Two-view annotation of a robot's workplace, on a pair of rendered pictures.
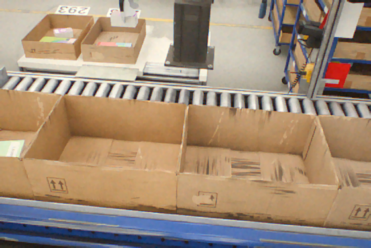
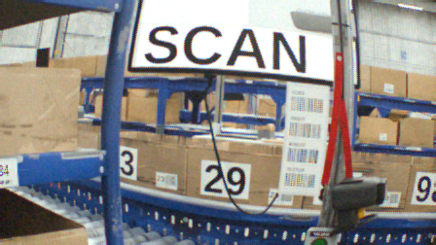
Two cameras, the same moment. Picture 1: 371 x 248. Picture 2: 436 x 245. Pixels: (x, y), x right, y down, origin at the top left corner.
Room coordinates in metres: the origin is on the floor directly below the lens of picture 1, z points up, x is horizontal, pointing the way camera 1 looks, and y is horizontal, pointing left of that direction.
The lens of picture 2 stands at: (2.37, -0.44, 1.22)
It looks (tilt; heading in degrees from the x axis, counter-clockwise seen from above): 3 degrees down; 202
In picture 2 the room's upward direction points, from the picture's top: 4 degrees clockwise
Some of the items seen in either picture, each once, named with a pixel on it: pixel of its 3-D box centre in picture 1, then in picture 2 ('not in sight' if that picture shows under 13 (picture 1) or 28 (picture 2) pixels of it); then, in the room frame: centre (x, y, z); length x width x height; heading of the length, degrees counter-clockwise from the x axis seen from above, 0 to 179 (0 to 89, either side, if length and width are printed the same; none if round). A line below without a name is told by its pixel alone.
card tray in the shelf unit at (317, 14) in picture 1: (332, 9); not in sight; (2.54, -1.01, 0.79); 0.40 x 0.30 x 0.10; 178
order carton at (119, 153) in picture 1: (114, 150); not in sight; (0.75, 0.21, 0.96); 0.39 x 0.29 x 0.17; 87
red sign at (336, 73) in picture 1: (329, 75); not in sight; (1.46, -0.66, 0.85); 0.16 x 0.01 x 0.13; 87
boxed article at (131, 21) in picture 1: (124, 18); not in sight; (1.41, 0.28, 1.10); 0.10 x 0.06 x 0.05; 87
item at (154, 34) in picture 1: (123, 46); not in sight; (1.88, 0.40, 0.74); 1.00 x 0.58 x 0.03; 86
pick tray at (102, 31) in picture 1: (116, 38); not in sight; (1.84, 0.42, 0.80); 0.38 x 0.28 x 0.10; 178
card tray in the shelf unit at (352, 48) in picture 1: (351, 36); not in sight; (2.06, -0.99, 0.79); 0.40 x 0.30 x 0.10; 178
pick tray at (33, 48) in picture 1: (61, 35); not in sight; (1.86, 0.74, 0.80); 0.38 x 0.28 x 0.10; 178
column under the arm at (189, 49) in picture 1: (191, 28); not in sight; (1.77, 0.00, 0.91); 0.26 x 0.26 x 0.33; 86
